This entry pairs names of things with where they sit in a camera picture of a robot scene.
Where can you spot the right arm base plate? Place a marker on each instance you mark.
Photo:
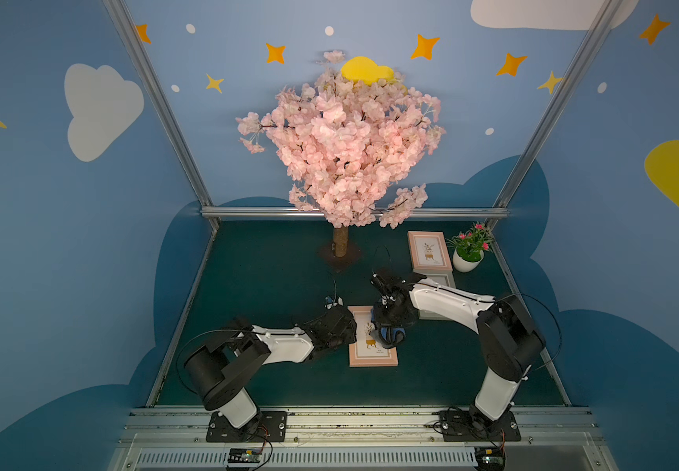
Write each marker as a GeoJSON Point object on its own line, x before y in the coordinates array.
{"type": "Point", "coordinates": [458, 425]}

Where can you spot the pink picture frame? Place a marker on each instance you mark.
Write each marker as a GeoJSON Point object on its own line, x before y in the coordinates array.
{"type": "Point", "coordinates": [429, 252]}
{"type": "Point", "coordinates": [367, 351]}

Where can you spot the white pot with flowers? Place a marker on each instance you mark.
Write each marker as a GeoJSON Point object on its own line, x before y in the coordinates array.
{"type": "Point", "coordinates": [469, 248]}

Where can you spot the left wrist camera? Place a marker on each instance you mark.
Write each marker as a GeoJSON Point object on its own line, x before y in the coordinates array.
{"type": "Point", "coordinates": [332, 303]}

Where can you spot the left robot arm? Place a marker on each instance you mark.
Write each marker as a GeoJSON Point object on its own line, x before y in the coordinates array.
{"type": "Point", "coordinates": [222, 367]}

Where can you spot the right controller board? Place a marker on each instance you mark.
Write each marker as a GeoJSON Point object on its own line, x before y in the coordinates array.
{"type": "Point", "coordinates": [490, 459]}

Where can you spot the green picture frame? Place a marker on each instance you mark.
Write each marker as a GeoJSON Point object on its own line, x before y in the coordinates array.
{"type": "Point", "coordinates": [430, 298]}

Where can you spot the blue and grey cloth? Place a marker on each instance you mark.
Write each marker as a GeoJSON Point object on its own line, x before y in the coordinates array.
{"type": "Point", "coordinates": [388, 337]}

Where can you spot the left controller board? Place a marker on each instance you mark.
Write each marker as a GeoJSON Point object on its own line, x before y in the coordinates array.
{"type": "Point", "coordinates": [247, 458]}

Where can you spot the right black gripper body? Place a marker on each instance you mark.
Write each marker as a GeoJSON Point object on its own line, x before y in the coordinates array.
{"type": "Point", "coordinates": [389, 318]}

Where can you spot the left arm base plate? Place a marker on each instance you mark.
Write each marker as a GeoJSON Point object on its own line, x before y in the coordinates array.
{"type": "Point", "coordinates": [270, 425]}

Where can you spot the controller board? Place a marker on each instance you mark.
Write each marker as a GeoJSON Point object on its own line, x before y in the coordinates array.
{"type": "Point", "coordinates": [490, 459]}
{"type": "Point", "coordinates": [247, 458]}

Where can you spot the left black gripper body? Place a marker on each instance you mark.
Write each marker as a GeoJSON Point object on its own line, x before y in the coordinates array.
{"type": "Point", "coordinates": [346, 321]}

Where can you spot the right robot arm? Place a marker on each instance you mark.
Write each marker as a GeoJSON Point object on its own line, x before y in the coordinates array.
{"type": "Point", "coordinates": [510, 340]}

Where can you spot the aluminium front rail assembly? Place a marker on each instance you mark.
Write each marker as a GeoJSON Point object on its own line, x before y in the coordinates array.
{"type": "Point", "coordinates": [361, 438]}

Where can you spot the pink blossom artificial tree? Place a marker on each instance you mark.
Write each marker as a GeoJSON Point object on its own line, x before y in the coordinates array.
{"type": "Point", "coordinates": [345, 141]}

